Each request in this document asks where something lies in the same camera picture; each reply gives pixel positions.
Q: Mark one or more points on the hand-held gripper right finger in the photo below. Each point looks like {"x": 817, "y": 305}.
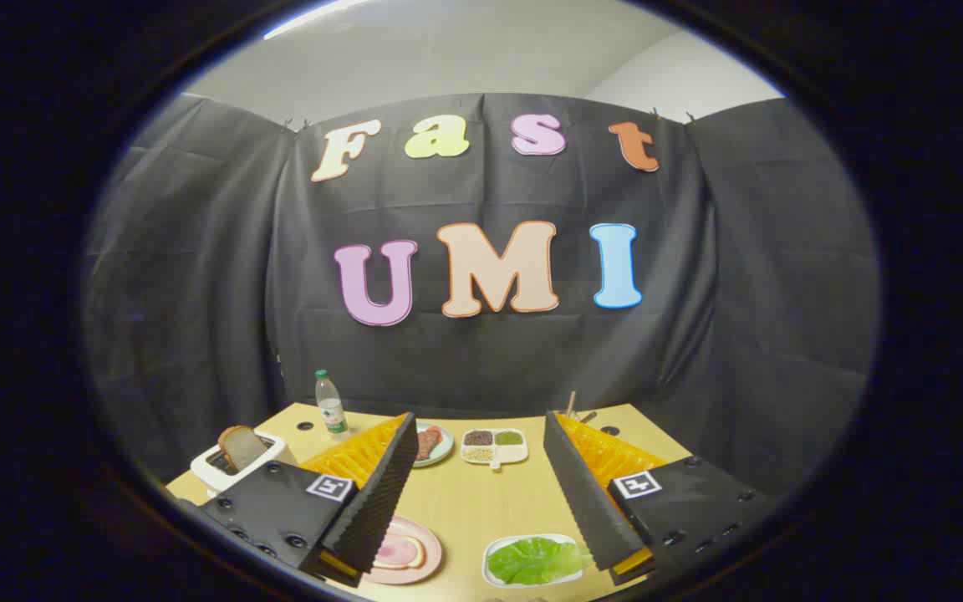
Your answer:
{"x": 586, "y": 493}

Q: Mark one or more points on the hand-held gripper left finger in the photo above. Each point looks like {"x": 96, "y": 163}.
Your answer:
{"x": 381, "y": 502}

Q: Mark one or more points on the green lettuce leaf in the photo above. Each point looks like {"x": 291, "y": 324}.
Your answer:
{"x": 536, "y": 560}

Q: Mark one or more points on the brown toasted bread slice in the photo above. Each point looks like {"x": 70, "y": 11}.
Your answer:
{"x": 241, "y": 447}

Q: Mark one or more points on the pink ham slice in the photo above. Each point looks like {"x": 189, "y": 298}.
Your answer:
{"x": 398, "y": 552}

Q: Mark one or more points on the pink plate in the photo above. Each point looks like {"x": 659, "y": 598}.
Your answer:
{"x": 430, "y": 543}

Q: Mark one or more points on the white bread slice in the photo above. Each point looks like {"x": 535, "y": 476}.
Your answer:
{"x": 416, "y": 558}

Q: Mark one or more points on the brown meat patty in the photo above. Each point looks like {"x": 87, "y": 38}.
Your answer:
{"x": 424, "y": 447}

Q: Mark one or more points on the white divided tray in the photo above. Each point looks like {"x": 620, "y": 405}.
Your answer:
{"x": 513, "y": 452}

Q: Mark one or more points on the pale green plate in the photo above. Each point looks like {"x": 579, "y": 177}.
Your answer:
{"x": 447, "y": 445}

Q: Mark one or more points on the orange vegetable slice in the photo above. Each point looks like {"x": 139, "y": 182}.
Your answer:
{"x": 435, "y": 432}

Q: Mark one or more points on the pile of green beans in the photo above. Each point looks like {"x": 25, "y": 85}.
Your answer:
{"x": 508, "y": 437}

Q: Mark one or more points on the white plate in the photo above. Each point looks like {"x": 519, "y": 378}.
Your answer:
{"x": 502, "y": 542}

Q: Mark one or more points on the clear plastic water bottle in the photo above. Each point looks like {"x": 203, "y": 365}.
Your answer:
{"x": 331, "y": 410}

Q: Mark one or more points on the pile of yellow beans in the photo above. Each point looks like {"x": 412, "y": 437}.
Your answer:
{"x": 477, "y": 454}

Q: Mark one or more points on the pile of dark beans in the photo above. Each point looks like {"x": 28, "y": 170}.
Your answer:
{"x": 478, "y": 437}

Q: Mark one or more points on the white toaster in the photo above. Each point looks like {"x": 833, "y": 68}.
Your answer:
{"x": 210, "y": 477}

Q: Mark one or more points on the black backdrop cloth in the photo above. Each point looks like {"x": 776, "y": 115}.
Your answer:
{"x": 197, "y": 293}

